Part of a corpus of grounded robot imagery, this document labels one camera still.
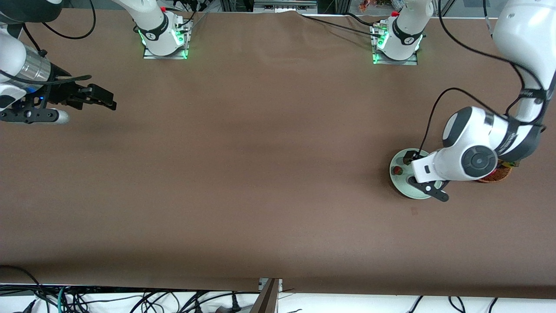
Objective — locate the orange background object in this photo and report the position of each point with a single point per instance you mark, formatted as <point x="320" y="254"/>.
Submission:
<point x="367" y="5"/>

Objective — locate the yellow banana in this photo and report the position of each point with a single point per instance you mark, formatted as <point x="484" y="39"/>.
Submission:
<point x="514" y="164"/>

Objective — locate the small metal bracket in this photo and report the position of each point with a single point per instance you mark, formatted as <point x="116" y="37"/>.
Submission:
<point x="263" y="282"/>

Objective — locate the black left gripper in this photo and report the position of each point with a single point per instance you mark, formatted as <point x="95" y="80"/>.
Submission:
<point x="408" y="160"/>

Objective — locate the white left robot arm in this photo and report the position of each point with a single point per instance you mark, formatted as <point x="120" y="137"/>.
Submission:
<point x="456" y="165"/>

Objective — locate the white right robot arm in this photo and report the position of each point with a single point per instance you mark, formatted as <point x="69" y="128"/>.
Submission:
<point x="154" y="26"/>

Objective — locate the grey background box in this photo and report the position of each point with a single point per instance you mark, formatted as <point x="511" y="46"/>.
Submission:
<point x="284" y="6"/>

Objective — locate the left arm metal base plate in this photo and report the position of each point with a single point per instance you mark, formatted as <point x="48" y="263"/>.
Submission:
<point x="395" y="61"/>

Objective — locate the brown wooden beam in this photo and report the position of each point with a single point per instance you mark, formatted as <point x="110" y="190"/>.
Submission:
<point x="267" y="300"/>

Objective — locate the brown table cover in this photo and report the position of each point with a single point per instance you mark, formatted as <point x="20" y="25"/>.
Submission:
<point x="278" y="174"/>

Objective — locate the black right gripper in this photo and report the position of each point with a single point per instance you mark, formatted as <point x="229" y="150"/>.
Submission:
<point x="61" y="90"/>

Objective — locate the brown wicker basket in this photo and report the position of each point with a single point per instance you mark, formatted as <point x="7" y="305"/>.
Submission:
<point x="499" y="174"/>

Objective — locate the small red strawberry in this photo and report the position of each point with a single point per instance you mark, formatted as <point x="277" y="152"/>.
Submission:
<point x="396" y="170"/>

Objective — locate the pale green round plate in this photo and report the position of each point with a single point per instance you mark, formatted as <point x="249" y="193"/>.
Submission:
<point x="399" y="184"/>

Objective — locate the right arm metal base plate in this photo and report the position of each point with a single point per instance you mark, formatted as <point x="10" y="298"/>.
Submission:
<point x="165" y="55"/>

